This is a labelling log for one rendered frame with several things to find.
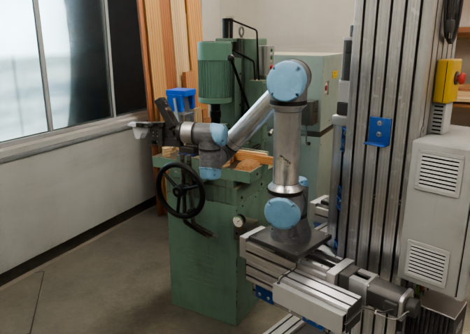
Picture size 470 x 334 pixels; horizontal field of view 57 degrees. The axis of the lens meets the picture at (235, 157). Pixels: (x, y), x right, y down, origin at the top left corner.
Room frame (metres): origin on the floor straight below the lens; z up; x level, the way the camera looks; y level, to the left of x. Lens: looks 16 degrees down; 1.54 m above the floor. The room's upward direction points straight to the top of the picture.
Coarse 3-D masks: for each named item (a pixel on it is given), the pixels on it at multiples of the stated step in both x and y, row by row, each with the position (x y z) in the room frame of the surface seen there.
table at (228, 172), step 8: (176, 152) 2.35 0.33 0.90; (152, 160) 2.28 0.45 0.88; (160, 160) 2.25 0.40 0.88; (168, 160) 2.23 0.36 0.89; (224, 168) 2.06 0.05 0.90; (232, 168) 2.05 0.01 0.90; (256, 168) 2.05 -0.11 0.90; (264, 168) 2.13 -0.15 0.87; (176, 176) 2.09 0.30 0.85; (224, 176) 2.06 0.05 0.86; (232, 176) 2.04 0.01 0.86; (240, 176) 2.02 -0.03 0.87; (248, 176) 2.00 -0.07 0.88; (256, 176) 2.05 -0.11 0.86
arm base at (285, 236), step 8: (304, 216) 1.44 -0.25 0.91; (296, 224) 1.42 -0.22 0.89; (304, 224) 1.43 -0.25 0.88; (272, 232) 1.45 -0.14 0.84; (280, 232) 1.42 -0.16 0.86; (288, 232) 1.41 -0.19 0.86; (296, 232) 1.42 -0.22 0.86; (304, 232) 1.42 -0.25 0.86; (280, 240) 1.42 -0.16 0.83; (288, 240) 1.41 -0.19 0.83; (296, 240) 1.40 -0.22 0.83; (304, 240) 1.42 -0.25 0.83
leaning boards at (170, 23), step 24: (144, 0) 3.59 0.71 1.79; (168, 0) 3.90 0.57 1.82; (192, 0) 4.19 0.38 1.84; (144, 24) 3.59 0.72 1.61; (168, 24) 3.87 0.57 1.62; (192, 24) 4.16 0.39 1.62; (144, 48) 3.56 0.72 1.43; (168, 48) 3.84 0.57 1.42; (192, 48) 4.12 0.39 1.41; (144, 72) 3.55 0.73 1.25; (168, 72) 3.81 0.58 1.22; (192, 72) 3.98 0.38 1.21
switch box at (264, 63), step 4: (260, 48) 2.45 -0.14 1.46; (264, 48) 2.44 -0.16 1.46; (268, 48) 2.44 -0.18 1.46; (272, 48) 2.49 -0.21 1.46; (260, 52) 2.45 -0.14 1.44; (264, 52) 2.44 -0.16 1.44; (268, 52) 2.44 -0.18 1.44; (272, 52) 2.49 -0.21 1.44; (260, 56) 2.45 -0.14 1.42; (264, 56) 2.44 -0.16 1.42; (268, 56) 2.44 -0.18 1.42; (260, 60) 2.45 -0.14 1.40; (264, 60) 2.44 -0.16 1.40; (268, 60) 2.44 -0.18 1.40; (272, 60) 2.49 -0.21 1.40; (260, 64) 2.45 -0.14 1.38; (264, 64) 2.44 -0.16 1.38; (268, 64) 2.44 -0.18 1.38; (272, 64) 2.49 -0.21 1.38; (260, 68) 2.45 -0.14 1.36; (264, 68) 2.44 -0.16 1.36; (268, 68) 2.44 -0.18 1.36; (260, 72) 2.45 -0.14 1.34; (264, 72) 2.44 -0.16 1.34; (268, 72) 2.44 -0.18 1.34
